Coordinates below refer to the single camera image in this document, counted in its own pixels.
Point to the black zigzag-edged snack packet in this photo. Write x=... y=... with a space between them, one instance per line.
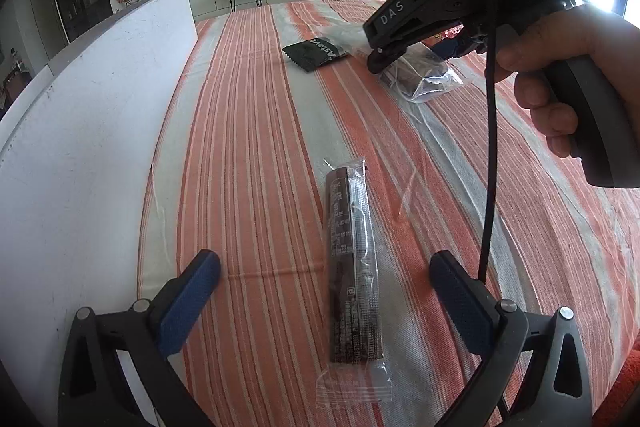
x=315 y=53

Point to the clear packet of brown biscuits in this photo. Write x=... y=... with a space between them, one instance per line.
x=420 y=79

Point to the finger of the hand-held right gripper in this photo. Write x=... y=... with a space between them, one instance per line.
x=452 y=47
x=395 y=32

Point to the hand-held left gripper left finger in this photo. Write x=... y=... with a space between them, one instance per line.
x=190 y=302

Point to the person's right hand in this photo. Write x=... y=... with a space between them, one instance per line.
x=600 y=37

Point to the dark brown chocolate bar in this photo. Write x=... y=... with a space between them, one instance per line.
x=350 y=267

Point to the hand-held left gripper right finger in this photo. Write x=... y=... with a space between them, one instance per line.
x=460 y=302

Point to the white board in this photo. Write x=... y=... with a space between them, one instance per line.
x=85 y=157

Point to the orange striped blanket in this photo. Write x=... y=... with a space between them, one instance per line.
x=260 y=157

